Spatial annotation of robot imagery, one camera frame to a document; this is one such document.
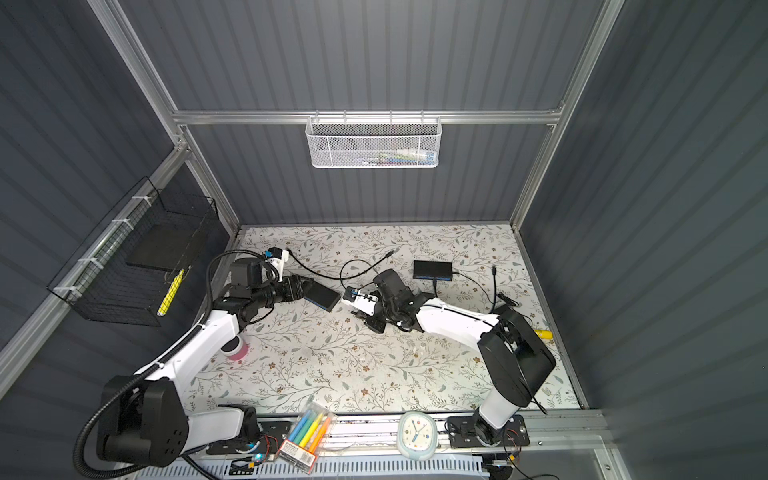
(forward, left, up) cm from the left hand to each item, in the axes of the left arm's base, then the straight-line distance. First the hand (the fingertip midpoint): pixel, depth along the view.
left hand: (308, 282), depth 85 cm
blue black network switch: (+5, -1, -15) cm, 16 cm away
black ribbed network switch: (+14, -40, -16) cm, 45 cm away
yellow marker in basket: (-9, +28, +11) cm, 32 cm away
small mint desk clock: (-38, -28, -14) cm, 49 cm away
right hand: (-7, -15, -7) cm, 18 cm away
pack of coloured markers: (-39, 0, -15) cm, 42 cm away
